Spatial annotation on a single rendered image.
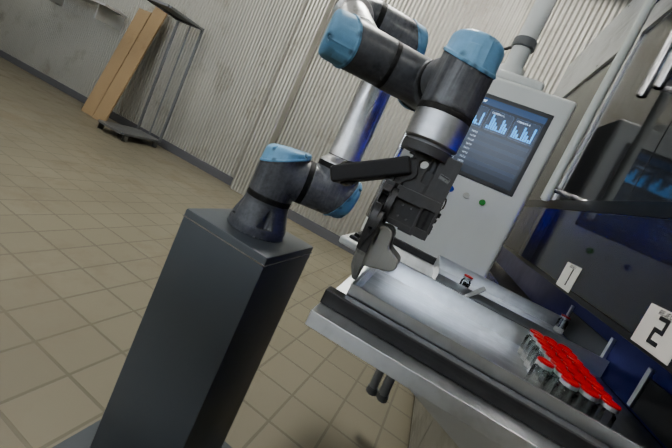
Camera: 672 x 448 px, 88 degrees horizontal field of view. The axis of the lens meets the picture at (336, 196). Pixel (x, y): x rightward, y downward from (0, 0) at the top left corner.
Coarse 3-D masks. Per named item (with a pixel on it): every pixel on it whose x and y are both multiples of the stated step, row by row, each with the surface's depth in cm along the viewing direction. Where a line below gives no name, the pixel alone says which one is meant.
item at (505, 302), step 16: (448, 272) 98; (464, 272) 97; (464, 288) 73; (496, 288) 95; (496, 304) 71; (512, 304) 93; (528, 304) 92; (528, 320) 69; (544, 320) 91; (560, 336) 68; (576, 352) 67; (592, 368) 66
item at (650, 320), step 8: (648, 312) 50; (656, 312) 48; (664, 312) 47; (648, 320) 49; (656, 320) 47; (640, 328) 50; (648, 328) 48; (632, 336) 50; (640, 336) 49; (656, 336) 46; (664, 336) 45; (640, 344) 48; (648, 344) 47; (664, 344) 44; (656, 352) 45; (664, 352) 44; (664, 360) 43
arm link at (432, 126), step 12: (420, 108) 46; (432, 108) 44; (420, 120) 45; (432, 120) 44; (444, 120) 44; (456, 120) 44; (408, 132) 47; (420, 132) 45; (432, 132) 44; (444, 132) 44; (456, 132) 44; (432, 144) 45; (444, 144) 44; (456, 144) 45
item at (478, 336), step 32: (352, 288) 45; (384, 288) 60; (416, 288) 67; (448, 288) 66; (416, 320) 42; (448, 320) 58; (480, 320) 64; (448, 352) 41; (480, 352) 51; (512, 352) 57; (512, 384) 39; (576, 416) 37
